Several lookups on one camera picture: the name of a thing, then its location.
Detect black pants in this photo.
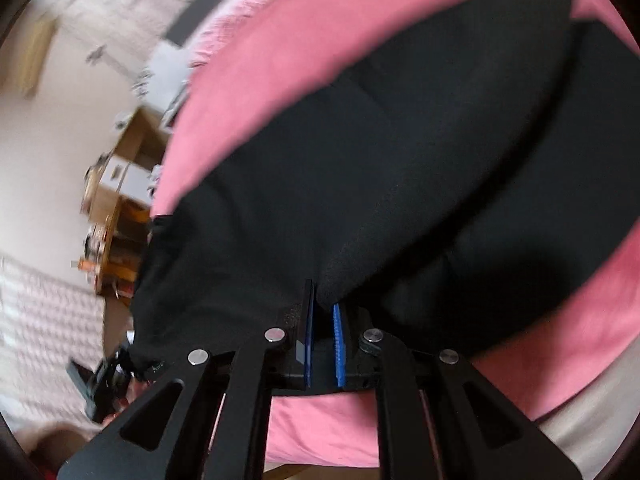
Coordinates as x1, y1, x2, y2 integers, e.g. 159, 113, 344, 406
131, 0, 639, 377

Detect wooden stool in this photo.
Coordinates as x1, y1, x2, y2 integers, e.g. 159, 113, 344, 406
70, 198, 150, 307

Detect brown cardboard box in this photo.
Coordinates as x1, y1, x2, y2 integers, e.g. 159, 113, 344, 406
80, 107, 169, 214

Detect pink plush blanket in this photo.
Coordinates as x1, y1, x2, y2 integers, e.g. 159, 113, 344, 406
152, 0, 639, 479

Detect white patterned bed sheet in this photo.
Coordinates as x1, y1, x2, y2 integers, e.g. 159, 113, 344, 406
134, 0, 242, 116

